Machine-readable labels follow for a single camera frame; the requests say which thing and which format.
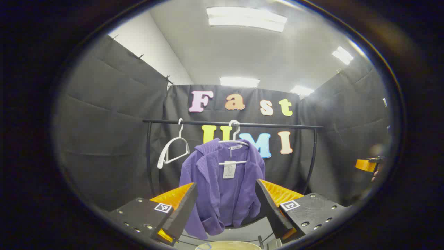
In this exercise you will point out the large ceiling light panel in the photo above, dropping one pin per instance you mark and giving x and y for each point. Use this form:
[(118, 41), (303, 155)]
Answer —
[(246, 19)]

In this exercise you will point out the black backdrop cloth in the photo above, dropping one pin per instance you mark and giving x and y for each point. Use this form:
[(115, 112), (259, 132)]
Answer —
[(104, 121)]

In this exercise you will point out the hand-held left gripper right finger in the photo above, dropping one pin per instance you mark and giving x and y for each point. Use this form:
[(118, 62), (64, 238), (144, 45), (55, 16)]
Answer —
[(272, 211)]

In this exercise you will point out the purple knit cardigan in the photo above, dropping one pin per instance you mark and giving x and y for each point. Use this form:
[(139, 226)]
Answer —
[(211, 194)]

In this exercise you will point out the white plastic hanger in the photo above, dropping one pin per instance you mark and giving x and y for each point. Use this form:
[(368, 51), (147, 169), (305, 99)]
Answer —
[(165, 150)]

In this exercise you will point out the black metal clothes rack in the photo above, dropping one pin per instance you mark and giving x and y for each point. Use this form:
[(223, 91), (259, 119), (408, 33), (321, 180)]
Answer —
[(277, 125)]

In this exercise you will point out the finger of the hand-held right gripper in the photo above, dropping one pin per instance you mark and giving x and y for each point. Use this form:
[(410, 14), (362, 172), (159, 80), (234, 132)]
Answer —
[(364, 165)]

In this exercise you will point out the beige laundry hamper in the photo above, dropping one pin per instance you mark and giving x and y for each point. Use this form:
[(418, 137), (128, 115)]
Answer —
[(225, 245)]

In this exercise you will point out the white garment hang tag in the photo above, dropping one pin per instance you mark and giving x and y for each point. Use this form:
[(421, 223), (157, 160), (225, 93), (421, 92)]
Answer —
[(229, 170)]

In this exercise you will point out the white hanger with crossbar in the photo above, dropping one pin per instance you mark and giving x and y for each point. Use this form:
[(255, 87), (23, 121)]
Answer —
[(241, 161)]

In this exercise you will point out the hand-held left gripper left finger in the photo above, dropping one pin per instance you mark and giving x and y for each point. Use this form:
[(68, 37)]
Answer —
[(180, 211)]

